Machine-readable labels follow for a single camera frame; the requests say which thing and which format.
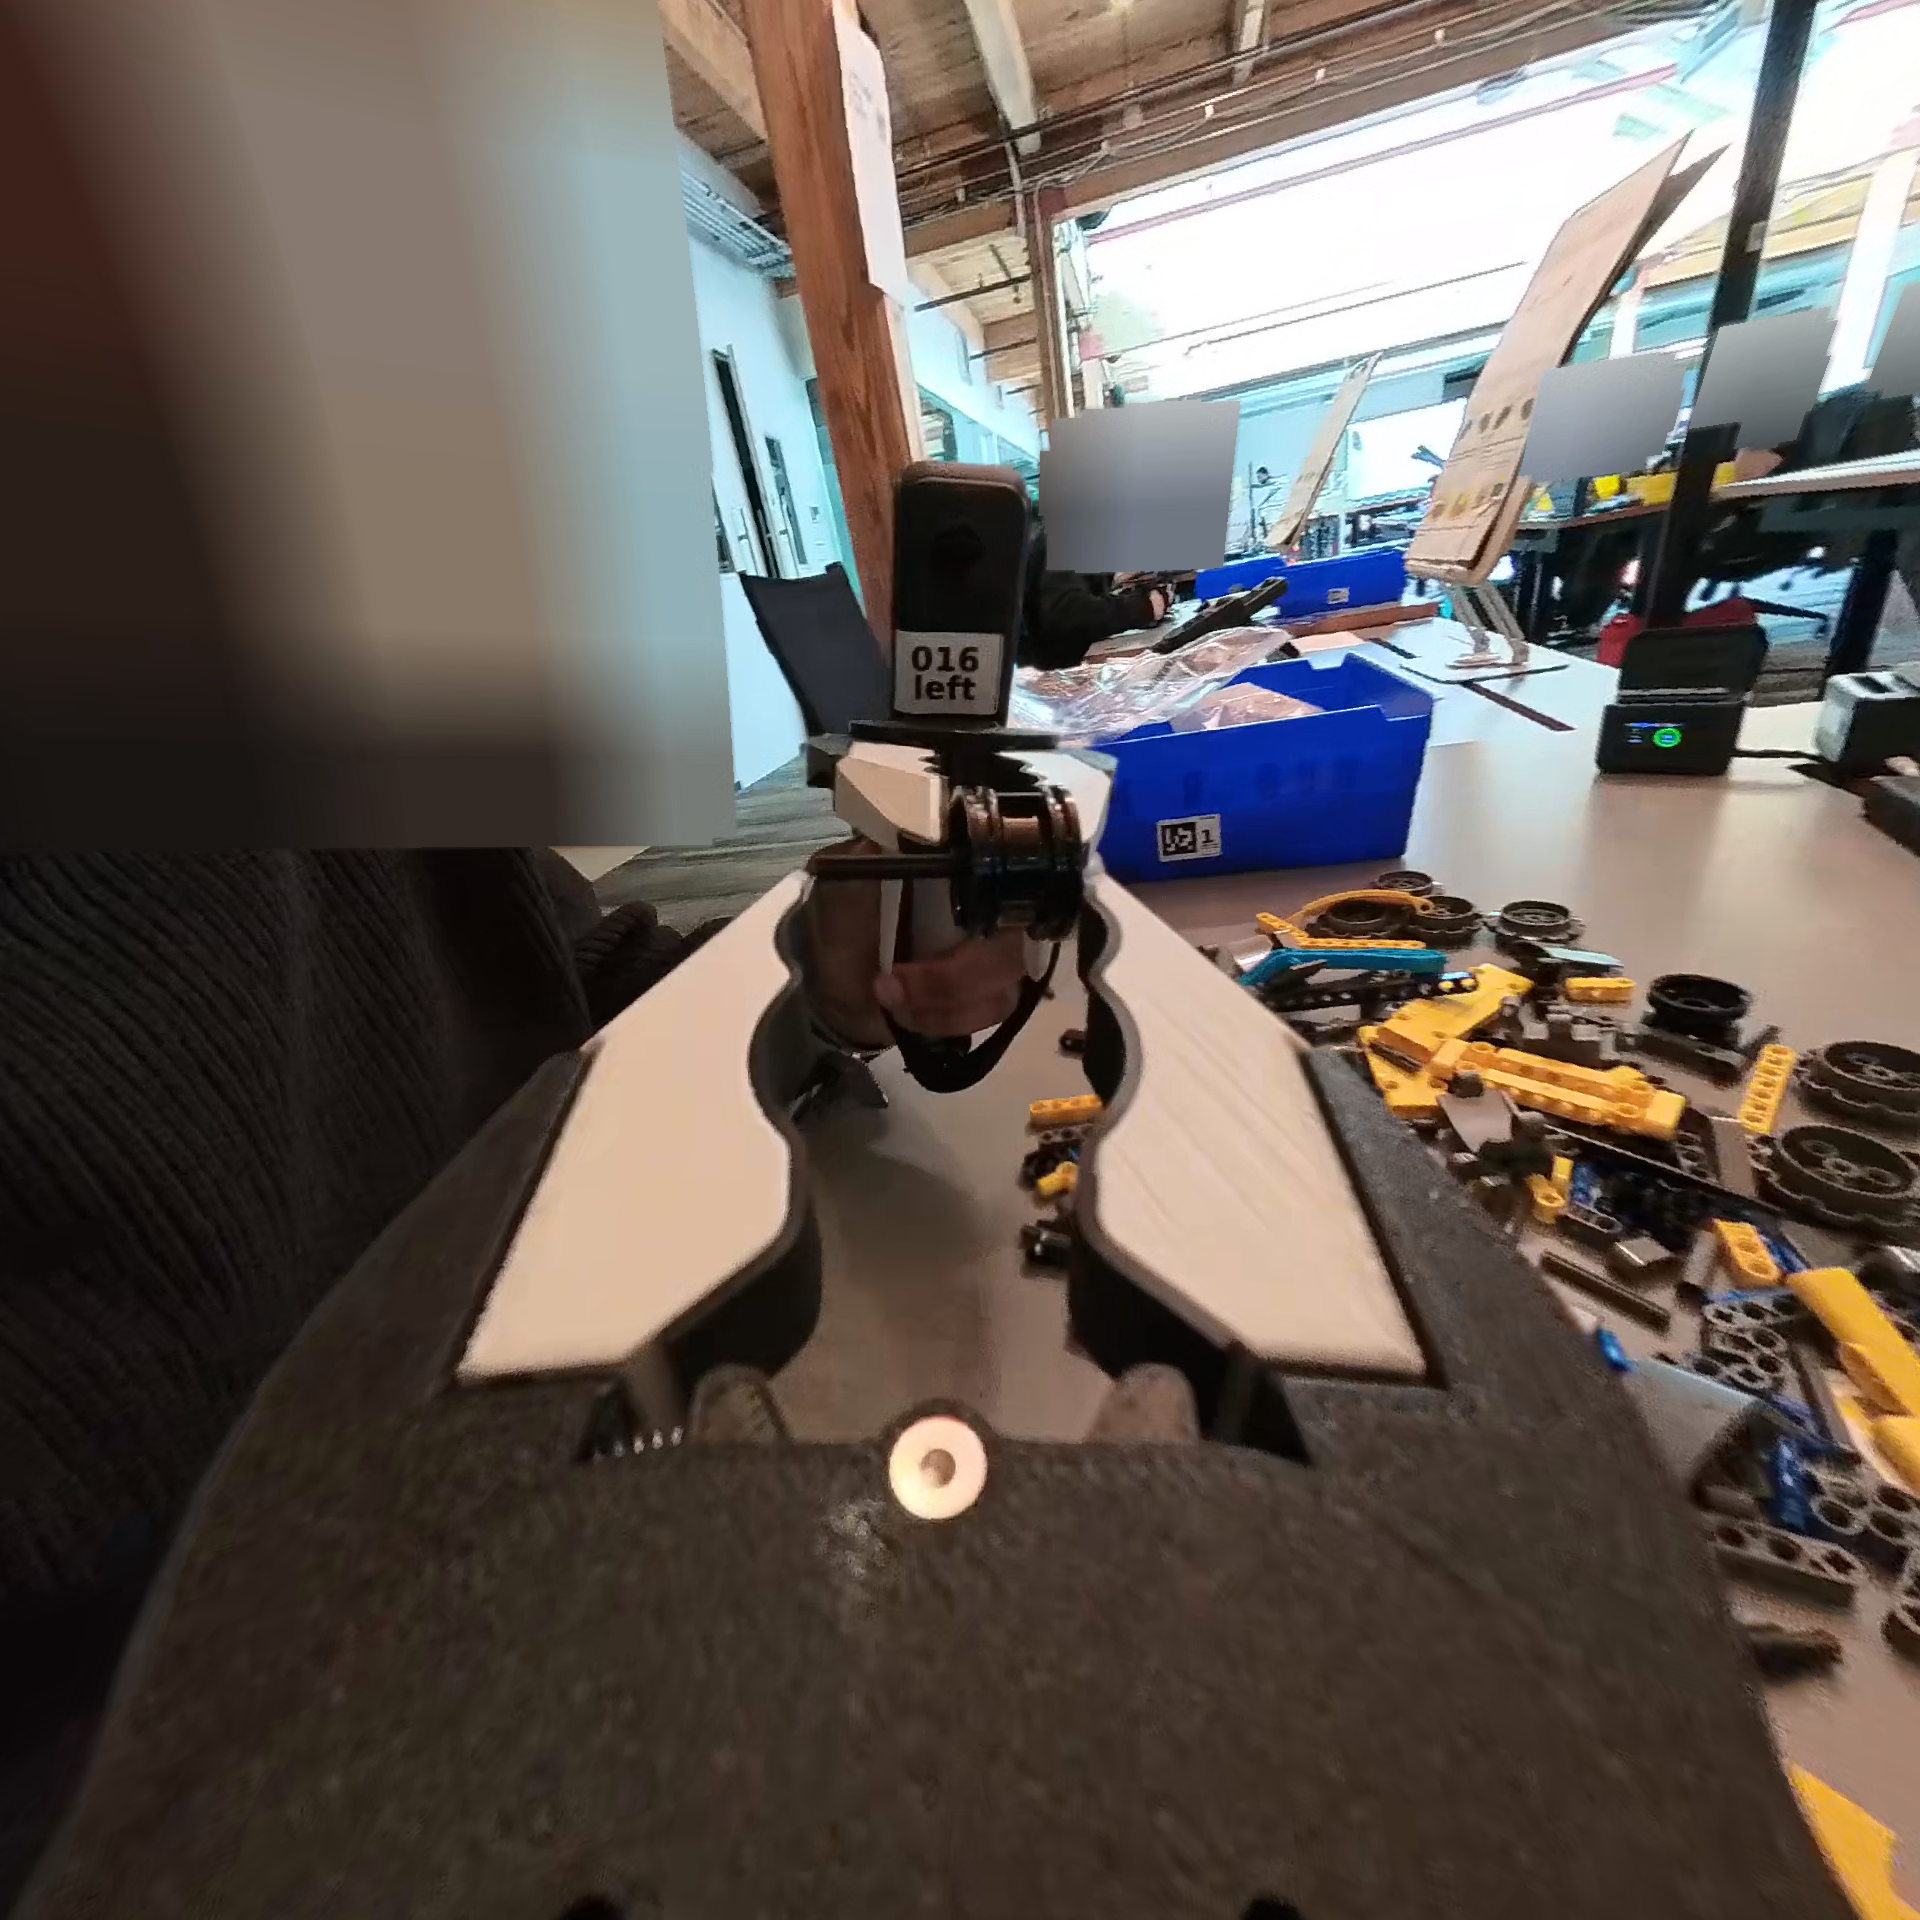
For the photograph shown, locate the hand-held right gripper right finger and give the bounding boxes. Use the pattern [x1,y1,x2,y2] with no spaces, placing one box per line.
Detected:
[1066,882,1432,1390]

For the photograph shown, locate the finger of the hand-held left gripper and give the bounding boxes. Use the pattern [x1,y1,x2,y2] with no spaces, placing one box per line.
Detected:
[832,743,956,852]
[1066,755,1121,905]

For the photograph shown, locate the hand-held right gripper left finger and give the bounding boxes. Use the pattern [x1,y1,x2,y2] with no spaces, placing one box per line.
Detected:
[456,870,825,1449]

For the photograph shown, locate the black toy wheel rim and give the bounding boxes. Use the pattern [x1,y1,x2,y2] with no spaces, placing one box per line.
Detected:
[944,780,1088,945]

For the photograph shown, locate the pile of toy building pieces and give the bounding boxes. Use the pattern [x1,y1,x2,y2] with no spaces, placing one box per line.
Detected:
[1025,866,1920,1920]

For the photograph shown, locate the person's left forearm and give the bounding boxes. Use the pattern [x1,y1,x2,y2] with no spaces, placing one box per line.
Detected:
[569,895,752,1037]

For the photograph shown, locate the person's left hand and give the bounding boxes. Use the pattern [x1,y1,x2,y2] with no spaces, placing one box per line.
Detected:
[791,878,1052,1052]

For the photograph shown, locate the clear plastic bags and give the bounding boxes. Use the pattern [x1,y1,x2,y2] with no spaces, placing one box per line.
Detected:
[1014,627,1328,745]

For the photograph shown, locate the black office chair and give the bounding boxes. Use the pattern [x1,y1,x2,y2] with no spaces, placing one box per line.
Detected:
[739,563,894,737]

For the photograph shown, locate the blue plastic bin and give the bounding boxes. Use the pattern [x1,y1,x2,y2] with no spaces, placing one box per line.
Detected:
[1088,651,1433,885]
[1192,547,1412,617]

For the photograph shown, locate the cardboard display board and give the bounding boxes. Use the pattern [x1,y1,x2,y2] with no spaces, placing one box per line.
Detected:
[1408,135,1728,586]
[1264,353,1385,548]

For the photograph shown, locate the white paper notice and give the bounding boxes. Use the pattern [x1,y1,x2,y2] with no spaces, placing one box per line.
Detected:
[830,0,915,302]

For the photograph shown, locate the black device with green display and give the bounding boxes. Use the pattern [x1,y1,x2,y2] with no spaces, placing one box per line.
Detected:
[1594,621,1772,778]

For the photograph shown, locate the black charger box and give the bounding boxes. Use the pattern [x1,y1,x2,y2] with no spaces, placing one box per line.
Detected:
[1814,668,1920,767]

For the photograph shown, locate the brown background desk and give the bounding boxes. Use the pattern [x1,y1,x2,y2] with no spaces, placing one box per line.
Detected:
[1507,450,1920,634]

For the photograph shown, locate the black metal pole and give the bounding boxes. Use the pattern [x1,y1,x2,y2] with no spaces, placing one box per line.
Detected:
[1641,0,1824,634]

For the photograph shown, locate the wooden post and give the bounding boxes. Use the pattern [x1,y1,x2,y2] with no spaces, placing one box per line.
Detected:
[744,0,924,602]

